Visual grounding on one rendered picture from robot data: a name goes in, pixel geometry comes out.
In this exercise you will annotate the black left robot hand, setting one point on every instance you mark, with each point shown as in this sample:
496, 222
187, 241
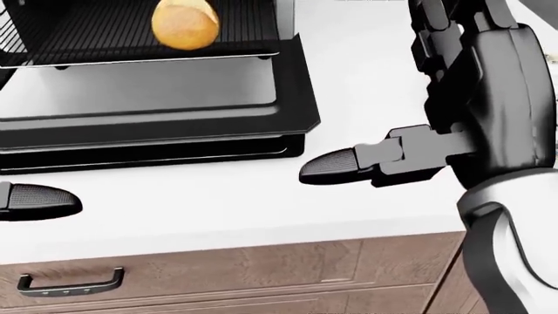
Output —
30, 199

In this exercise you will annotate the black toaster oven door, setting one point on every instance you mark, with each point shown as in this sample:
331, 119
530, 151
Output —
165, 108

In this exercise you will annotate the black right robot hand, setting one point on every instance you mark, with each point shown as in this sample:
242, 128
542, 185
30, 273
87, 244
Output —
492, 98

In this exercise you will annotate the black toaster oven body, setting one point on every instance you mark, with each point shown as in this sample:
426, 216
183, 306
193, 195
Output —
285, 18

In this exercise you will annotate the golden bread roll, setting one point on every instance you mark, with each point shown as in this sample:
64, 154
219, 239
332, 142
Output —
185, 23

